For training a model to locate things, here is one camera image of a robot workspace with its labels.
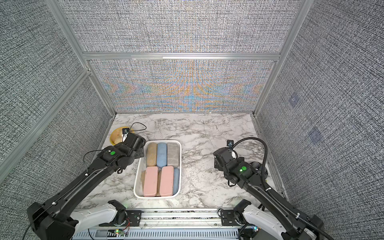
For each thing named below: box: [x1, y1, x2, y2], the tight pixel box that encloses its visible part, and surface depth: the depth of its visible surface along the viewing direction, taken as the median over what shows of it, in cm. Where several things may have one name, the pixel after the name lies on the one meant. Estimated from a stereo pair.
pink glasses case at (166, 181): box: [159, 165, 174, 197], surface depth 80 cm
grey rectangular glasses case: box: [167, 142, 180, 168], surface depth 91 cm
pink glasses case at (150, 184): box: [143, 166, 159, 197], surface depth 80 cm
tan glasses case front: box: [146, 142, 157, 167], surface depth 89 cm
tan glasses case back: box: [156, 167, 162, 197], surface depth 80 cm
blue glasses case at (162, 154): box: [156, 142, 168, 168], surface depth 90 cm
